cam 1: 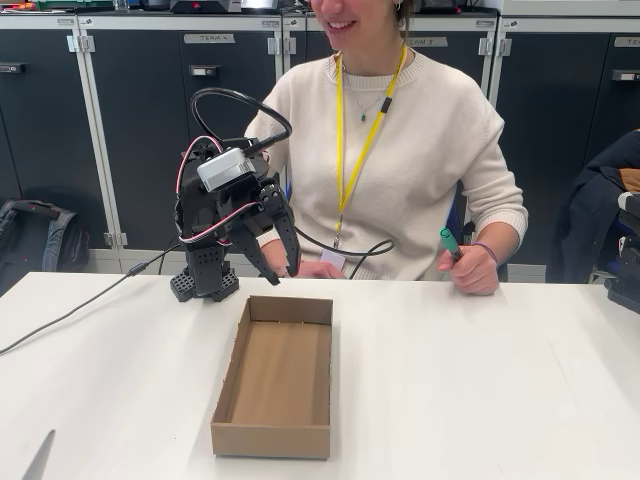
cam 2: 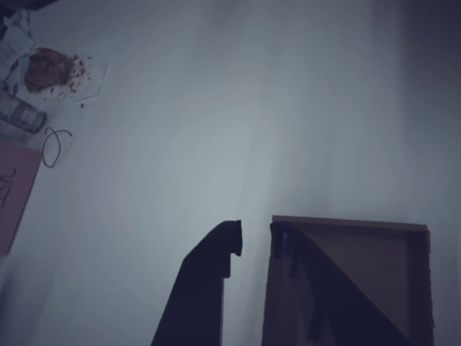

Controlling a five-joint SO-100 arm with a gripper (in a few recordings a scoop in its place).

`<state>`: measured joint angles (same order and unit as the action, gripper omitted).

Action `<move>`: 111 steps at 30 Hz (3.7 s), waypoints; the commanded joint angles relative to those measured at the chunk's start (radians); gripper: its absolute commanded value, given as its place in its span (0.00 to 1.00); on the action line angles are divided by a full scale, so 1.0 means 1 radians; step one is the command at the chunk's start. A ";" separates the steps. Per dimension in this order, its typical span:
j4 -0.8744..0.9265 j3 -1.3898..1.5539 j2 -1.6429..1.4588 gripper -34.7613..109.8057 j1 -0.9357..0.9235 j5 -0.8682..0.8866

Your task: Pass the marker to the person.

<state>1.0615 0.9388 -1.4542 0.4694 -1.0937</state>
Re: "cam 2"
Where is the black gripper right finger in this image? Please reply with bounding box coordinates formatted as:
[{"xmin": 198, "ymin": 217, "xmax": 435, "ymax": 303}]
[{"xmin": 269, "ymin": 221, "xmax": 413, "ymax": 346}]

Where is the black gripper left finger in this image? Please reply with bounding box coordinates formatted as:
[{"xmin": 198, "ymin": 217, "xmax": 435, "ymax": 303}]
[{"xmin": 150, "ymin": 218, "xmax": 244, "ymax": 346}]

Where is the open brown cardboard box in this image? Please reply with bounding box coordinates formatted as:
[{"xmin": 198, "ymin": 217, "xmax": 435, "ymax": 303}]
[{"xmin": 261, "ymin": 215, "xmax": 437, "ymax": 346}]

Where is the pink notebook with scribble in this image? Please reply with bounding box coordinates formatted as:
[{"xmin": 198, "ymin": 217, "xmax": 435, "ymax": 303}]
[{"xmin": 0, "ymin": 140, "xmax": 40, "ymax": 255}]

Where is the grey printed drink can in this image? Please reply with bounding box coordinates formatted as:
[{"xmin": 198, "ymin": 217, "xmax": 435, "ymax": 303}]
[{"xmin": 0, "ymin": 92, "xmax": 48, "ymax": 136}]

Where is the brown bitten pastry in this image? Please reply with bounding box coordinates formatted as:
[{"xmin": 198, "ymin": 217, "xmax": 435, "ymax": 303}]
[{"xmin": 24, "ymin": 48, "xmax": 73, "ymax": 94}]

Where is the thin black hair tie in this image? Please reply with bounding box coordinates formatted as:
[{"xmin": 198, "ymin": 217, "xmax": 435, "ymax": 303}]
[{"xmin": 41, "ymin": 126, "xmax": 74, "ymax": 169}]

